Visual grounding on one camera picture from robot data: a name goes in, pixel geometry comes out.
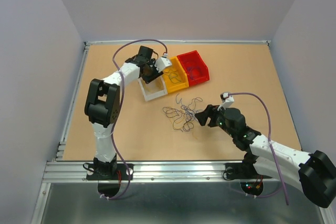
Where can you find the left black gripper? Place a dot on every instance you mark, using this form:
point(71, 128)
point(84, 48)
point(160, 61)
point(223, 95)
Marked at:
point(156, 74)

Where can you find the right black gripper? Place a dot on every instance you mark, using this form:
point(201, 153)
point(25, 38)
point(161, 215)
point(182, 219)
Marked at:
point(211, 111)

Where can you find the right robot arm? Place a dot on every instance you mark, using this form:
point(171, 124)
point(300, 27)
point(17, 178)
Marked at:
point(311, 173)

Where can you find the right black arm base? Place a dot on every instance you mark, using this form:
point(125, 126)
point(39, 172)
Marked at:
point(240, 170)

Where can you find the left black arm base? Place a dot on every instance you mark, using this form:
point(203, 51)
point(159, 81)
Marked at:
point(119, 173)

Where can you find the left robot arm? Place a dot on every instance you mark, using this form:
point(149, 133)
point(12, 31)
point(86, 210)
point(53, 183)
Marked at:
point(104, 102)

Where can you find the white plastic bin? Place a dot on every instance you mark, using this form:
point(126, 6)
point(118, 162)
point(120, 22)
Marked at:
point(154, 89)

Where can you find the yellow plastic bin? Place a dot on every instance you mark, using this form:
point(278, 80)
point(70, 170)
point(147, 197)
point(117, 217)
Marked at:
point(175, 77)

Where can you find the red plastic bin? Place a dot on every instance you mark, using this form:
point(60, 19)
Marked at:
point(195, 68)

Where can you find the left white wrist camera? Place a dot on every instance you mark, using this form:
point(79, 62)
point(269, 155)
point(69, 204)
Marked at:
point(162, 63)

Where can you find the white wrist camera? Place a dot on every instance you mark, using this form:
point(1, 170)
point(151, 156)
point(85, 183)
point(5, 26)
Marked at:
point(227, 100)
point(162, 63)

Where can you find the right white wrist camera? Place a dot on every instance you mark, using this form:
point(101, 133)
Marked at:
point(227, 100)

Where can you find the aluminium front rail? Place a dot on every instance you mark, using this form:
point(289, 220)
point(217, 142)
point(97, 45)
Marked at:
point(145, 172)

